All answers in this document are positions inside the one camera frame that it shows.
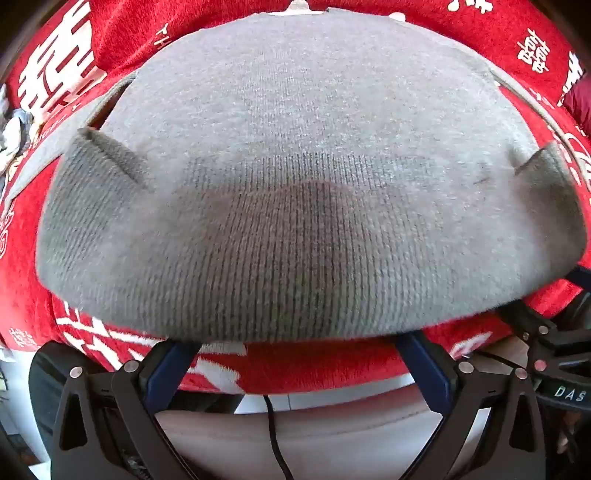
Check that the grey knit garment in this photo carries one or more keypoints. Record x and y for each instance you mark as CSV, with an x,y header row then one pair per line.
x,y
300,184

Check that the red printed blanket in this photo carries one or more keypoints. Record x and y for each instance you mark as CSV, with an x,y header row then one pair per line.
x,y
323,364

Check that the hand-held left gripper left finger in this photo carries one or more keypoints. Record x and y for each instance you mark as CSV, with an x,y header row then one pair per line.
x,y
168,369

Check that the dark red cloth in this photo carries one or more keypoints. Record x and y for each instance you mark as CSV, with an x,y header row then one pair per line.
x,y
579,99

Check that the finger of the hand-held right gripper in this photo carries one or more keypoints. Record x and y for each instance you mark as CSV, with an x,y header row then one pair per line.
x,y
581,279
526,323

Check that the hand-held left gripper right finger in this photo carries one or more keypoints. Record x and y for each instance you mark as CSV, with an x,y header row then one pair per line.
x,y
425,369

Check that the pile of mixed clothes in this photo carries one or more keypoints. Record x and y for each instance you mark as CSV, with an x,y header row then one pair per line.
x,y
11,134

